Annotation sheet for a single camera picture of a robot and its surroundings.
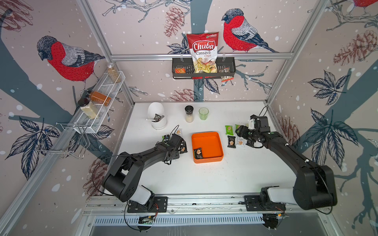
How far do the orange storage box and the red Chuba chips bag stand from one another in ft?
1.38

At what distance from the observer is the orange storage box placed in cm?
89

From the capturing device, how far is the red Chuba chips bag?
813 mm
